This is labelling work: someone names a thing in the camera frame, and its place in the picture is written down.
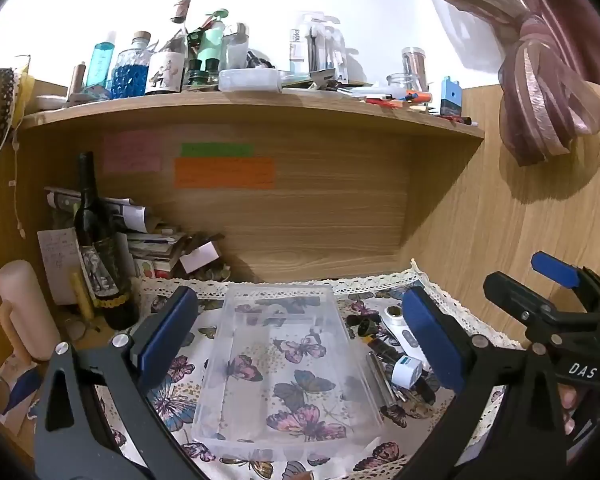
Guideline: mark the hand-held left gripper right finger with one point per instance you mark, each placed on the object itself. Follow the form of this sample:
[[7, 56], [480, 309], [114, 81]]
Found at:
[[430, 340]]

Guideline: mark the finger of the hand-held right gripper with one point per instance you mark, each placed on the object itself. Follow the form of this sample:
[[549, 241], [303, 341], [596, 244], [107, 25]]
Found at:
[[515, 297], [555, 269]]

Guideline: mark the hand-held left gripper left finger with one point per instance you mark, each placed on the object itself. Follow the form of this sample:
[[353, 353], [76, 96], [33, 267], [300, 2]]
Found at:
[[175, 330]]

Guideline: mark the white handheld massager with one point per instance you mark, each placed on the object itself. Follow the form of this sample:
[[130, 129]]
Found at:
[[396, 324]]

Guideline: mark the white plug adapter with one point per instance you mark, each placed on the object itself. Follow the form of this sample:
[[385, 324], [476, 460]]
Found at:
[[406, 372]]

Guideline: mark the black rectangular lighter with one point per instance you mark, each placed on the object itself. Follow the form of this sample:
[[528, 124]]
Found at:
[[384, 351]]

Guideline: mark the silver metal tool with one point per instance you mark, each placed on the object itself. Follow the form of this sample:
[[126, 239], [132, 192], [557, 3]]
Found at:
[[381, 380]]

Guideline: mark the clear plastic storage box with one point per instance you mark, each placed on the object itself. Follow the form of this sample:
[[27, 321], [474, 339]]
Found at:
[[280, 360]]

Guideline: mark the person's right hand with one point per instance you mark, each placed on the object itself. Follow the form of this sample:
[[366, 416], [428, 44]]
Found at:
[[569, 402]]

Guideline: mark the butterfly printed lace cloth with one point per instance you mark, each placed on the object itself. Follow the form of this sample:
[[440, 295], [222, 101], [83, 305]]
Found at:
[[190, 375]]

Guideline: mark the pile of small trinkets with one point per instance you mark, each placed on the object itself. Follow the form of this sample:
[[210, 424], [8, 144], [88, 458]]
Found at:
[[210, 272]]

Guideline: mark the small white box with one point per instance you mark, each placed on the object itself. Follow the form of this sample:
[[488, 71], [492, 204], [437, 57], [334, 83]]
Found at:
[[199, 257]]

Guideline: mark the small round mirror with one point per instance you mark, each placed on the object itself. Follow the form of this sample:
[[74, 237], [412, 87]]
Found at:
[[77, 331]]

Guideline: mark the thin yellow candle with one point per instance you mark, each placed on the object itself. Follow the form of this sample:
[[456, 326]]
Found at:
[[82, 297]]

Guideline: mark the dark wine bottle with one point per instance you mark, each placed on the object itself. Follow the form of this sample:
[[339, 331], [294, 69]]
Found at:
[[97, 240]]

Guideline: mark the rolled printed magazine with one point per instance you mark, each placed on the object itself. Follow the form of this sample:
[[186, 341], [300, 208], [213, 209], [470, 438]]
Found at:
[[120, 207]]

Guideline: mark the handwritten note paper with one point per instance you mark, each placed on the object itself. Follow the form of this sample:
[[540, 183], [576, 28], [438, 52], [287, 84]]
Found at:
[[57, 265]]

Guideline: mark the cream cylinder candle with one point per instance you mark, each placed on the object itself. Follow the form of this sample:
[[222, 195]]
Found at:
[[22, 305]]

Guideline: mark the blue printed paper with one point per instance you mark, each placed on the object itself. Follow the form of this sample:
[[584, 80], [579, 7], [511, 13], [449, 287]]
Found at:
[[22, 390]]

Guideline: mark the orange sticky note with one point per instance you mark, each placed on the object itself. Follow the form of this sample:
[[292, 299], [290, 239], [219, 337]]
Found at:
[[224, 173]]

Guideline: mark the pink sticky note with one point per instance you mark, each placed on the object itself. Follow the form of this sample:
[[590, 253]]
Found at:
[[131, 151]]

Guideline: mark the green sticky note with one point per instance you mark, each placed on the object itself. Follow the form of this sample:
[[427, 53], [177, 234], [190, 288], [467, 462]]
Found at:
[[217, 150]]

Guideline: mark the blue rectangular block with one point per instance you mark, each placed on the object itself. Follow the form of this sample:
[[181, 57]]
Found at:
[[450, 97]]

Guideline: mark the pink striped curtain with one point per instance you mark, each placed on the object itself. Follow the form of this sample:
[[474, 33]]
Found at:
[[545, 60]]

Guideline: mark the pile of pens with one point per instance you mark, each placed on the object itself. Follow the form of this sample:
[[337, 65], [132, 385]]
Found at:
[[405, 100]]

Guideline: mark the wooden shelf board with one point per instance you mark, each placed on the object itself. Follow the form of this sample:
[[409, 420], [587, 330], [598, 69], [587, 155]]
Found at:
[[255, 115]]

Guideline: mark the glass jar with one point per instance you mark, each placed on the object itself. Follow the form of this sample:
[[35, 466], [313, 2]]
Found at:
[[401, 82]]

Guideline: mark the glitter tube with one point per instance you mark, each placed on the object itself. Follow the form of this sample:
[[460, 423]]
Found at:
[[414, 62]]

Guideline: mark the corked bottle with white label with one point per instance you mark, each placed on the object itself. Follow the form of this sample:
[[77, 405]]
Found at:
[[165, 72]]

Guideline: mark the clear bottle with blue mesh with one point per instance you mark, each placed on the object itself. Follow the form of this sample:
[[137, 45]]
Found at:
[[130, 75]]

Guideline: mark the dark green small bottles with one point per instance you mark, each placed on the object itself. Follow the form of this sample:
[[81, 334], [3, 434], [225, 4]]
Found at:
[[202, 72]]

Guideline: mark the clear plastic case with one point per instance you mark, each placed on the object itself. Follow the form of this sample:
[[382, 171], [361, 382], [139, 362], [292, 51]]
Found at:
[[250, 80]]

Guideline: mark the brown cardboard tube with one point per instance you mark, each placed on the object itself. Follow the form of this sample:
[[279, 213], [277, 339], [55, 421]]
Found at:
[[77, 82]]

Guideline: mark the blue liquid bottle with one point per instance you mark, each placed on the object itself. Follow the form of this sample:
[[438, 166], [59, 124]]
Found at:
[[100, 65]]

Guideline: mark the black lace ribbon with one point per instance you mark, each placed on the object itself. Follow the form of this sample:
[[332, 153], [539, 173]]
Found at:
[[4, 105]]

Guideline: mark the mint green bottle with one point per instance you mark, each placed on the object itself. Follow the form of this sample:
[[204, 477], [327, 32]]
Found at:
[[213, 42]]

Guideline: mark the clear blister pack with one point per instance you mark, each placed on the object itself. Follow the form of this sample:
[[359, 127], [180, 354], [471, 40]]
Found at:
[[315, 45]]

